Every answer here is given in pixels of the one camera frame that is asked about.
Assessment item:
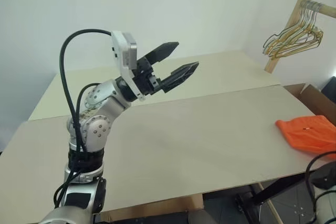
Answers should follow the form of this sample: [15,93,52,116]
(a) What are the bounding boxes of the thin wooden stick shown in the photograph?
[256,182,280,224]

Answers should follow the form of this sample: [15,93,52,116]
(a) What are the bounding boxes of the black table frame beam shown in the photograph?
[235,166,323,224]

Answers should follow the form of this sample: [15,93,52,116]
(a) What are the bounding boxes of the brown cardboard box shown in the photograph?
[283,83,336,127]

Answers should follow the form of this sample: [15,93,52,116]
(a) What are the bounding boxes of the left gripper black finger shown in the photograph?
[143,41,180,66]
[160,61,200,94]

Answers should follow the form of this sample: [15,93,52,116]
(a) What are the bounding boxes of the wooden clothes rack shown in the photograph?
[264,0,336,74]

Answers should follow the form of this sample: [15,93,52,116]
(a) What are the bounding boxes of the orange shorts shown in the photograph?
[275,115,336,156]

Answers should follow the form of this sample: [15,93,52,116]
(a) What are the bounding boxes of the black object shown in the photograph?
[321,76,336,99]

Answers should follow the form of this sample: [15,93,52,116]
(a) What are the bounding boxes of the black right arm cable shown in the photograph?
[304,151,336,224]

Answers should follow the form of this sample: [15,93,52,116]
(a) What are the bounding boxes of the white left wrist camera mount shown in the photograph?
[110,30,146,102]

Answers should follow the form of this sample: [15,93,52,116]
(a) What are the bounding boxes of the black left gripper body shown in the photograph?
[132,56,163,97]

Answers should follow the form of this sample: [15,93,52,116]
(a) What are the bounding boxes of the bundle of wire hangers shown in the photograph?
[261,0,325,59]

